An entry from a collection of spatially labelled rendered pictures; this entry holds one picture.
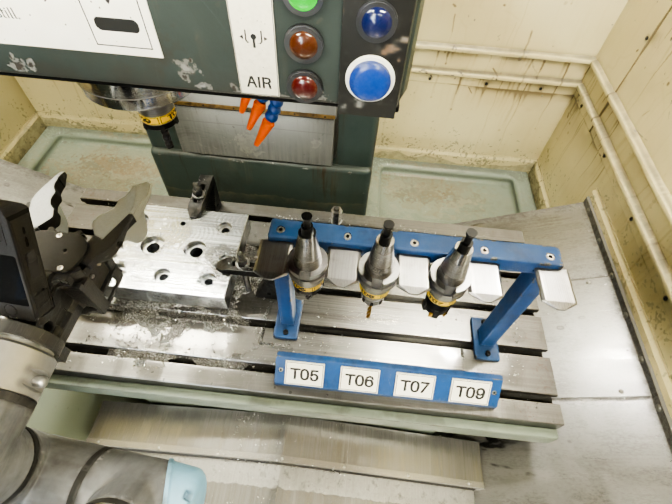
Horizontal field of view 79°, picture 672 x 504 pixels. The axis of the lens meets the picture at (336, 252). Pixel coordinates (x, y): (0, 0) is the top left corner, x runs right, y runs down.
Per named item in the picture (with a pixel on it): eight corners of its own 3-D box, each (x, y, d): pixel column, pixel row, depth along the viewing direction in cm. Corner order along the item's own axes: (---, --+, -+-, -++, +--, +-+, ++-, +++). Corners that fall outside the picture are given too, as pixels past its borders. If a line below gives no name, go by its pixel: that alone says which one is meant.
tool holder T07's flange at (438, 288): (467, 270, 66) (471, 261, 64) (466, 303, 62) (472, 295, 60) (427, 263, 66) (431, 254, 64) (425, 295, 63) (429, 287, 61)
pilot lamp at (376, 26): (391, 43, 27) (396, 8, 25) (358, 40, 27) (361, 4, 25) (391, 38, 28) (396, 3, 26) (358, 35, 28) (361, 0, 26)
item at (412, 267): (430, 297, 62) (432, 295, 61) (395, 294, 62) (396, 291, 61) (429, 259, 66) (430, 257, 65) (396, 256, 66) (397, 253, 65)
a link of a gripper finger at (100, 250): (117, 211, 47) (52, 264, 43) (111, 201, 46) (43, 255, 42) (147, 228, 46) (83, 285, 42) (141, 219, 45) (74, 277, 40)
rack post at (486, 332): (499, 362, 89) (567, 293, 65) (474, 359, 89) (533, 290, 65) (493, 320, 94) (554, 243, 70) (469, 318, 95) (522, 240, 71)
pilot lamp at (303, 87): (318, 104, 31) (318, 77, 30) (290, 101, 31) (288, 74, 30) (319, 99, 32) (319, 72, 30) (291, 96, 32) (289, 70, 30)
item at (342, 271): (358, 290, 62) (358, 287, 61) (323, 286, 62) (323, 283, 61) (360, 252, 66) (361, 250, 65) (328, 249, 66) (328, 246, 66)
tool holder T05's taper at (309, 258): (324, 249, 64) (325, 222, 59) (319, 273, 61) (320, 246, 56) (296, 246, 64) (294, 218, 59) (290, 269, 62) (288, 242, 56)
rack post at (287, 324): (297, 340, 90) (290, 265, 66) (272, 338, 90) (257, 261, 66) (303, 300, 95) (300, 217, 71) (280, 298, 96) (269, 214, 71)
